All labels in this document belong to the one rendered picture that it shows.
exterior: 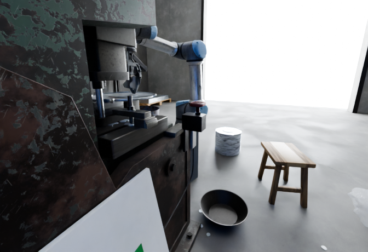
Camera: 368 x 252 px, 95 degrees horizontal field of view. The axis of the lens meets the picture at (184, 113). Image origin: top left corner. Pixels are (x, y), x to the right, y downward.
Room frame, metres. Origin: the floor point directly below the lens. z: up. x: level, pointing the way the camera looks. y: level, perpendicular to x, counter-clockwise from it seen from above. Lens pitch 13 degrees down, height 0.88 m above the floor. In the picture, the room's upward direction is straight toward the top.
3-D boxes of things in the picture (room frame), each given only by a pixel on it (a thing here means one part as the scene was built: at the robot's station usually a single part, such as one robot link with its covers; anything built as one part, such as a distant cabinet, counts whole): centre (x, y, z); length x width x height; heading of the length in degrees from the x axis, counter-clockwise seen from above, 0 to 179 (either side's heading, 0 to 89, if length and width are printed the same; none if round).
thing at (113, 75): (0.66, 0.34, 0.86); 0.20 x 0.16 x 0.05; 64
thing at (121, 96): (0.78, 0.28, 0.78); 0.29 x 0.29 x 0.01
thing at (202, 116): (0.74, -0.04, 0.62); 0.10 x 0.06 x 0.20; 64
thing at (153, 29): (0.92, 0.20, 1.09); 0.11 x 0.11 x 0.08; 48
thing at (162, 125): (0.67, 0.34, 0.68); 0.45 x 0.30 x 0.06; 64
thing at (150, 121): (0.59, 0.18, 0.76); 0.17 x 0.06 x 0.10; 64
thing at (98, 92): (0.58, 0.29, 0.81); 0.02 x 0.02 x 0.14
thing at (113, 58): (0.70, 0.32, 1.04); 0.17 x 0.15 x 0.30; 154
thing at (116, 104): (0.67, 0.33, 0.76); 0.15 x 0.09 x 0.05; 64
